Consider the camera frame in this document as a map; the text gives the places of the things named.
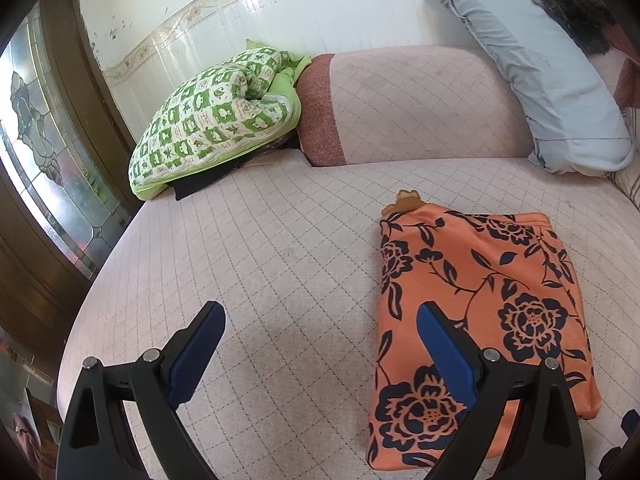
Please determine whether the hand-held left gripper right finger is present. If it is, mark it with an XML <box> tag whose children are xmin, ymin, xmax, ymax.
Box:
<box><xmin>416</xmin><ymin>301</ymin><xmax>587</xmax><ymax>480</ymax></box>

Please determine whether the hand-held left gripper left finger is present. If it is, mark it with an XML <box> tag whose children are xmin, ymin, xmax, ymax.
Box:
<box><xmin>56</xmin><ymin>301</ymin><xmax>227</xmax><ymax>480</ymax></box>

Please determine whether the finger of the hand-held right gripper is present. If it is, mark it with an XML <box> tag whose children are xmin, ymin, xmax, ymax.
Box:
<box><xmin>599</xmin><ymin>407</ymin><xmax>640</xmax><ymax>480</ymax></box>

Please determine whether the orange floral garment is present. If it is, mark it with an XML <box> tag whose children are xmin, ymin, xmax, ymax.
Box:
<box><xmin>366</xmin><ymin>210</ymin><xmax>603</xmax><ymax>472</ymax></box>

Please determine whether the pink quilted mattress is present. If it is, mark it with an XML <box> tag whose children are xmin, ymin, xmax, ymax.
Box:
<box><xmin>56</xmin><ymin>157</ymin><xmax>640</xmax><ymax>480</ymax></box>

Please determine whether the small brown cloth piece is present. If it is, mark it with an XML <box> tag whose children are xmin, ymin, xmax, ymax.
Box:
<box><xmin>382</xmin><ymin>189</ymin><xmax>427</xmax><ymax>215</ymax></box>

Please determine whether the black cloth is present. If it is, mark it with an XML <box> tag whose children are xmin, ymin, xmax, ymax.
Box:
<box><xmin>172</xmin><ymin>144</ymin><xmax>302</xmax><ymax>202</ymax></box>

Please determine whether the wooden door with stained glass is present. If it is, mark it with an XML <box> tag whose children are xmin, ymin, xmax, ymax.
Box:
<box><xmin>0</xmin><ymin>0</ymin><xmax>142</xmax><ymax>363</ymax></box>

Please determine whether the striped light cloth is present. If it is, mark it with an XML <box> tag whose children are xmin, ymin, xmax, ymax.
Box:
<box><xmin>607</xmin><ymin>109</ymin><xmax>640</xmax><ymax>211</ymax></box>

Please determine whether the green checkered quilt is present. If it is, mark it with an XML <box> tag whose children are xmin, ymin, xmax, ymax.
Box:
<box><xmin>128</xmin><ymin>38</ymin><xmax>314</xmax><ymax>201</ymax></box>

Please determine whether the pink sofa backrest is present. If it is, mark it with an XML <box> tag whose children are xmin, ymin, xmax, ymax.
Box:
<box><xmin>295</xmin><ymin>46</ymin><xmax>534</xmax><ymax>169</ymax></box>

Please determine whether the grey pillow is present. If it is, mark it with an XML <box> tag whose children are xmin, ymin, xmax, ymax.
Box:
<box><xmin>426</xmin><ymin>0</ymin><xmax>636</xmax><ymax>176</ymax></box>

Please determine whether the reddish cloth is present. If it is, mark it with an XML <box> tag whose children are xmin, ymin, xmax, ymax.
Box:
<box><xmin>604</xmin><ymin>24</ymin><xmax>640</xmax><ymax>108</ymax></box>

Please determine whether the dark furry cushion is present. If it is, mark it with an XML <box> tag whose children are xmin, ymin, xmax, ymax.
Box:
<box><xmin>532</xmin><ymin>0</ymin><xmax>619</xmax><ymax>56</ymax></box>

